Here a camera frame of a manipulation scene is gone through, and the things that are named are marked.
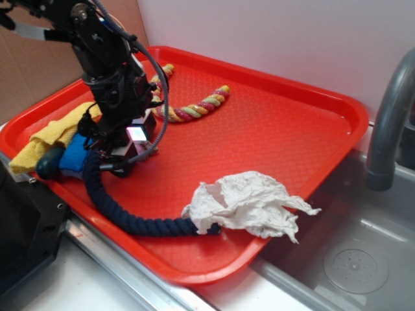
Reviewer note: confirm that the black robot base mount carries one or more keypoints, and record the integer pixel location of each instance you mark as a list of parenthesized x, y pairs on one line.
[(32, 222)]

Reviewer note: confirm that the crumpled white paper towel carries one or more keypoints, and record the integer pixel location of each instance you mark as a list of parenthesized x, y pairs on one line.
[(250, 201)]

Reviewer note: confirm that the brown wood chip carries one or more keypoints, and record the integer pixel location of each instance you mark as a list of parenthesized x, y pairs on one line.
[(148, 149)]

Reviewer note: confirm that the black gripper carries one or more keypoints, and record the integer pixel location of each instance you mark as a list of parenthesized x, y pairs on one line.
[(126, 126)]

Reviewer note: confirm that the red plastic tray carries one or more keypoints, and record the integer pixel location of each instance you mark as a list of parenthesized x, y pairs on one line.
[(290, 131)]

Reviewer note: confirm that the grey sink basin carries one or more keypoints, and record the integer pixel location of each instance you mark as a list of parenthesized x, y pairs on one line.
[(358, 253)]

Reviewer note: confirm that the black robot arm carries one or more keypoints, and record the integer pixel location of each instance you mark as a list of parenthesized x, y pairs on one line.
[(99, 43)]

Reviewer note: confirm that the yellow cloth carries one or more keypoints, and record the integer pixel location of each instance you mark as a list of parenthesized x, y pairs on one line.
[(56, 134)]

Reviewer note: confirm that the grey sink faucet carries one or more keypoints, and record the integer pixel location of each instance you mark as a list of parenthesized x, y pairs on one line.
[(392, 140)]

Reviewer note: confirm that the dark green toy cucumber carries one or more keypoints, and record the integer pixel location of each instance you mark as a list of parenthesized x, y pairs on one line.
[(48, 164)]

